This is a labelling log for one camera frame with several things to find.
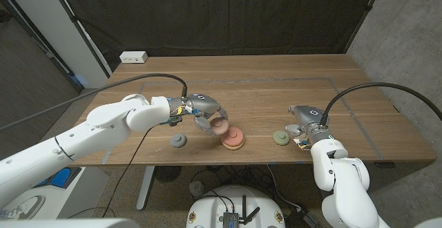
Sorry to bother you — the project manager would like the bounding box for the white table leg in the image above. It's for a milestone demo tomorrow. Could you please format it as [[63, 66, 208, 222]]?
[[135, 165, 156, 211]]

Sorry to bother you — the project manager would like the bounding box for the grey round floor object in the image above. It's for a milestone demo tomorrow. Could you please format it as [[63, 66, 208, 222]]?
[[189, 180, 205, 197]]

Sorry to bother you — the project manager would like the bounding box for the black backdrop stand pole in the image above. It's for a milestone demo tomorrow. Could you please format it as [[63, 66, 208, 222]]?
[[343, 0, 387, 55], [46, 0, 112, 79]]

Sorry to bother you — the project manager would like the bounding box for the blue foot pedal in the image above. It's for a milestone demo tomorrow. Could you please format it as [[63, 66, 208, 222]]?
[[50, 167, 74, 189]]

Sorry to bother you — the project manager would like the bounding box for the radio box with black antennas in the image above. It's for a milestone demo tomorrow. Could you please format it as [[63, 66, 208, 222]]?
[[222, 195, 262, 228]]

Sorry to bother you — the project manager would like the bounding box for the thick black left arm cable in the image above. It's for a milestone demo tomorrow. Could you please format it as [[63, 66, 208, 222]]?
[[0, 73, 189, 131]]

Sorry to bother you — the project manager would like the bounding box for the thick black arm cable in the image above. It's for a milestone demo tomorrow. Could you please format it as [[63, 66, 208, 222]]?
[[320, 82, 442, 126], [0, 73, 189, 131]]

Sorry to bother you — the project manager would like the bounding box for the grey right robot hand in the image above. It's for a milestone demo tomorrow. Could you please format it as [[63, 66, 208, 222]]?
[[285, 105, 334, 146]]

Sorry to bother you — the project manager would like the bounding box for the black round floor fan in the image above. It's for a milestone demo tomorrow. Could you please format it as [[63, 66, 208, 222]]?
[[154, 165, 182, 183]]

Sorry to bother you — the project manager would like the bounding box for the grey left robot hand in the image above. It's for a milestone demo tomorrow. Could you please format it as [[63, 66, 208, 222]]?
[[167, 93, 229, 137]]

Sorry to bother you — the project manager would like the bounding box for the white sneaker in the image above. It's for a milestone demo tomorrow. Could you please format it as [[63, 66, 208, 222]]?
[[0, 195, 46, 221]]

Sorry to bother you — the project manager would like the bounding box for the large orange base ring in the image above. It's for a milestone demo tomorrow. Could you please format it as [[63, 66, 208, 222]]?
[[221, 141, 245, 151]]

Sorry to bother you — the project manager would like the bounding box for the white power strip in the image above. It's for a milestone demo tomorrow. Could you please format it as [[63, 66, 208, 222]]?
[[119, 50, 148, 64]]

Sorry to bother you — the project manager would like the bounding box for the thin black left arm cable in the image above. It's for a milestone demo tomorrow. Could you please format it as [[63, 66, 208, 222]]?
[[102, 125, 157, 219]]

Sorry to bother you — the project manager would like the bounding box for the light pink ring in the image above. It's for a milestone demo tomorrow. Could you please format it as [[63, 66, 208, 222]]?
[[209, 117, 230, 137]]

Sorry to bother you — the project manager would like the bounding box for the coral red ring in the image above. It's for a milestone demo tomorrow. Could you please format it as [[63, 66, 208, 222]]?
[[221, 126, 245, 146]]

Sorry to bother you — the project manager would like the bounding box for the black backdrop curtain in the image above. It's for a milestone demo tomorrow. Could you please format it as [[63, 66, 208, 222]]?
[[53, 0, 386, 72]]

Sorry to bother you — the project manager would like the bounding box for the white robot torso edge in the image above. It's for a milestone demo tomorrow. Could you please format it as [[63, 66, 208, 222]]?
[[0, 218, 141, 228]]

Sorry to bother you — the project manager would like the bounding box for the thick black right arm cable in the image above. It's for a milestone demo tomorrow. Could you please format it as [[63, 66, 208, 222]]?
[[320, 82, 442, 126]]

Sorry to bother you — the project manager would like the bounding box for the black power adapter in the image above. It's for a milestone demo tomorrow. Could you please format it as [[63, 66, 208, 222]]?
[[286, 207, 318, 228]]

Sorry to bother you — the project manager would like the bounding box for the small dark grey ring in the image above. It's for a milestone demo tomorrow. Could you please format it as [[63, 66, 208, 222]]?
[[170, 133, 188, 149]]

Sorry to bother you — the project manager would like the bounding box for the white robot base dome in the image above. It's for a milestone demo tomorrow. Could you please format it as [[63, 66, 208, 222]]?
[[185, 184, 287, 228]]

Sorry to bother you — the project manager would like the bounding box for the green ring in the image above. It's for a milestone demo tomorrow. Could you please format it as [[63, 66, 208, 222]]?
[[272, 129, 291, 146]]

